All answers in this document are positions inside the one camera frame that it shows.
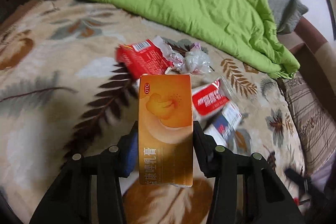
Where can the orange ointment box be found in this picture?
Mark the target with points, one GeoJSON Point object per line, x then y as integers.
{"type": "Point", "coordinates": [165, 130]}

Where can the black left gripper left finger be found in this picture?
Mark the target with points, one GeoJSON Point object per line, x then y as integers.
{"type": "Point", "coordinates": [68, 199]}

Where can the striped beige pillow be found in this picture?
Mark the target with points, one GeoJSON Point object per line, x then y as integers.
{"type": "Point", "coordinates": [315, 126]}

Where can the red white sachet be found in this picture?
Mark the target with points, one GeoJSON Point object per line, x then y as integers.
{"type": "Point", "coordinates": [209, 99]}

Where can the small white blue box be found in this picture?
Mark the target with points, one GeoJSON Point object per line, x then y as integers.
{"type": "Point", "coordinates": [224, 124]}

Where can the brown beige headboard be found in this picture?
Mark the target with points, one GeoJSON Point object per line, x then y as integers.
{"type": "Point", "coordinates": [317, 59]}

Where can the red snack wrapper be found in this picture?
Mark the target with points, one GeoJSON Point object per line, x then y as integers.
{"type": "Point", "coordinates": [151, 57]}

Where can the leaf pattern bed blanket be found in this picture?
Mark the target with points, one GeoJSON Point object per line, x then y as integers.
{"type": "Point", "coordinates": [57, 56]}

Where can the crumpled clear plastic wrap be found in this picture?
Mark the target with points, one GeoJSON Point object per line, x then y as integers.
{"type": "Point", "coordinates": [196, 61]}

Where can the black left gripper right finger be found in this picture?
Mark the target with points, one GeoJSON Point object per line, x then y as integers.
{"type": "Point", "coordinates": [265, 197]}

